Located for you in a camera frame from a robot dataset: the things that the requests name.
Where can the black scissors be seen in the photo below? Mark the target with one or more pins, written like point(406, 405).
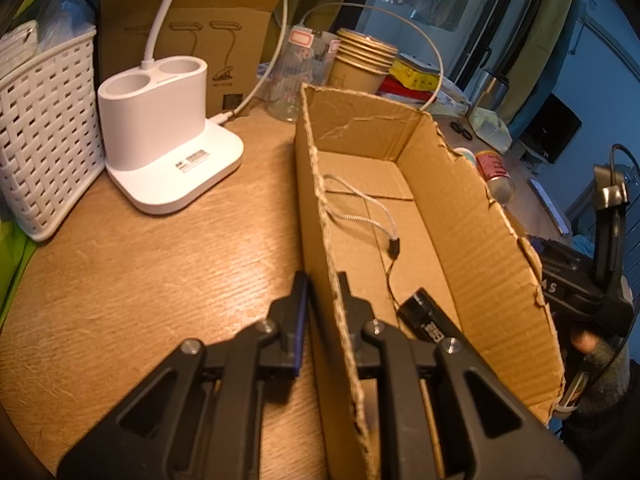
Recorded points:
point(461, 130)

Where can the yellow packet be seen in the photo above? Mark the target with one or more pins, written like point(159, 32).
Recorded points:
point(417, 72)

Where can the cardboard box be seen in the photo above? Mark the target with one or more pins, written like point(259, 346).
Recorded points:
point(450, 210)

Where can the white tape roll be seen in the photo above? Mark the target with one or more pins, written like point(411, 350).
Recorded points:
point(465, 154)

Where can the stack of brown paper cups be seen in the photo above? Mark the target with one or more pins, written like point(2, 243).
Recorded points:
point(357, 72)

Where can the black monitor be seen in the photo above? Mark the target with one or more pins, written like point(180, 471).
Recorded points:
point(550, 127)

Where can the white woven plastic basket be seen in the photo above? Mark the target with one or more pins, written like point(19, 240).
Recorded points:
point(40, 135)

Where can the white desk lamp base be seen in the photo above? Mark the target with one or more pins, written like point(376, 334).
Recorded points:
point(165, 110)

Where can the person's right hand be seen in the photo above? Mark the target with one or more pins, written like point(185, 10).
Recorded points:
point(607, 365)

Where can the brown cardboard lamp packaging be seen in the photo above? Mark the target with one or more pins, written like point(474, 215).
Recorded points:
point(240, 35)

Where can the red and gold tin can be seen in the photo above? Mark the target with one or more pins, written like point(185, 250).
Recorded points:
point(492, 167)

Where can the pale green tissue pack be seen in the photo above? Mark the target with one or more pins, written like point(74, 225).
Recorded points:
point(490, 127)

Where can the clear glass jar with stickers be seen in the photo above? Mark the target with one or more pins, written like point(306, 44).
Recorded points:
point(295, 75)

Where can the white keyboard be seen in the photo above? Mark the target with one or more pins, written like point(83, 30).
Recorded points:
point(550, 205)

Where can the green bag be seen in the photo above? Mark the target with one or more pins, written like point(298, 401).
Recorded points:
point(12, 270)

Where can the red packet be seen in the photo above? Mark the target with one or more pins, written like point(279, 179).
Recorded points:
point(400, 92)

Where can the steel thermos bottle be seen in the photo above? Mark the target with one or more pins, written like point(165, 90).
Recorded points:
point(489, 90)

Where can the white plastic bag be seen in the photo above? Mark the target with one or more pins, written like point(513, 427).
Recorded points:
point(62, 20)

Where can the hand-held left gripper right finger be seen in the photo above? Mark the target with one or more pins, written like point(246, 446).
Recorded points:
point(350, 310)

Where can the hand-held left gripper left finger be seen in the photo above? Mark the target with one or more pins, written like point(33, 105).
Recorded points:
point(299, 330)

